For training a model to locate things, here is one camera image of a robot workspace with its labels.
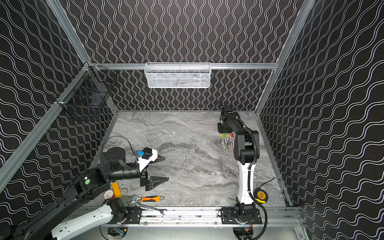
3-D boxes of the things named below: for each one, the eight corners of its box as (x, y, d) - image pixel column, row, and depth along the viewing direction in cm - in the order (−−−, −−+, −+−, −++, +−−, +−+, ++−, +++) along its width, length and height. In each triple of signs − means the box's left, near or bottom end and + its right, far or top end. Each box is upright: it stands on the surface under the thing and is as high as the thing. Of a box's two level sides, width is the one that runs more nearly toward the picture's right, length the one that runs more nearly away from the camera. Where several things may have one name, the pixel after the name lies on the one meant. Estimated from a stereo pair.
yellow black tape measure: (255, 203, 80) (258, 201, 77) (253, 192, 84) (255, 190, 81) (267, 203, 80) (270, 201, 77) (264, 192, 84) (266, 190, 81)
